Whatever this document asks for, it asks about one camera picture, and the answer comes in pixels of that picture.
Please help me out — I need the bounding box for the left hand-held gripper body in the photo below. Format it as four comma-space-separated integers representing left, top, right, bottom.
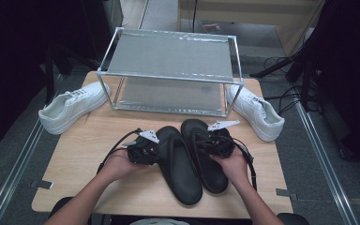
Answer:
123, 129, 161, 166

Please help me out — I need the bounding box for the black upright stand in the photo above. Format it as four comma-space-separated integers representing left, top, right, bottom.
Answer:
43, 46, 57, 106

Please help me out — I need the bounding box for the black floor cable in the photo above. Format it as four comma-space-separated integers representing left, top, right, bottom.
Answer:
262, 85, 304, 115

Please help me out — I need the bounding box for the black slipper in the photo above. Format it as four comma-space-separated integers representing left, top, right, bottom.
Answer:
180, 118, 230, 194
155, 125, 203, 206

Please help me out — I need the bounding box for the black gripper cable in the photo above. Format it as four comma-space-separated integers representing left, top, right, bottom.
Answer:
233, 138, 258, 192
96, 127, 143, 174

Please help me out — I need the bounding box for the grey tape piece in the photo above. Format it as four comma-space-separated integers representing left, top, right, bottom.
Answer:
275, 187, 298, 202
30, 179, 54, 190

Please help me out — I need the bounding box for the black tripod stand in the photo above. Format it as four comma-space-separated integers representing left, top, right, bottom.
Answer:
248, 52, 323, 112

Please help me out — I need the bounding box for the white sneaker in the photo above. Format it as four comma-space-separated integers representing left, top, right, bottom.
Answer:
225, 84, 286, 143
37, 81, 112, 136

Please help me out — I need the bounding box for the wooden cabinet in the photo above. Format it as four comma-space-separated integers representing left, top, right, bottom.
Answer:
177, 0, 326, 57

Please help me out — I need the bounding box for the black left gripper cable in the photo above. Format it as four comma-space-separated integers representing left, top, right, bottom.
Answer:
96, 127, 143, 174

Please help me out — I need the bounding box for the metal frame shoe rack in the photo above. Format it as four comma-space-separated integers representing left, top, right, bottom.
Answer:
96, 26, 246, 118

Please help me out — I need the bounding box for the metal floor rail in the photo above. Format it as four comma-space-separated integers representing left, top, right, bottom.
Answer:
293, 99, 360, 225
0, 118, 45, 225

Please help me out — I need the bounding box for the person's left hand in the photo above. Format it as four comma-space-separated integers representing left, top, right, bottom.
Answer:
100, 149, 148, 184

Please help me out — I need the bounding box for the black curtain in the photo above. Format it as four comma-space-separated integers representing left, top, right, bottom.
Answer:
0, 0, 113, 154
299, 0, 360, 172

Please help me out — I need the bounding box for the black hanging cable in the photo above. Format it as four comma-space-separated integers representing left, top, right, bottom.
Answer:
192, 0, 199, 25

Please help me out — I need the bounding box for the person's grey clothing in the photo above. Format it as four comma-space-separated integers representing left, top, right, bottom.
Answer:
130, 218, 190, 225

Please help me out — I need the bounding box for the person's right hand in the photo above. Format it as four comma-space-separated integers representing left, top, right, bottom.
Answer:
208, 145, 251, 188

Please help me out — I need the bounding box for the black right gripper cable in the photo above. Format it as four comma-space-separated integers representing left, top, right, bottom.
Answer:
233, 138, 258, 192

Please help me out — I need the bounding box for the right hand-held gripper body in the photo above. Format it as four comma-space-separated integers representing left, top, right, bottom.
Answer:
205, 119, 241, 158

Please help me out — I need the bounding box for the black chair part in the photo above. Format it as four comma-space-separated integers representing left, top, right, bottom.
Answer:
48, 196, 76, 219
276, 213, 310, 225

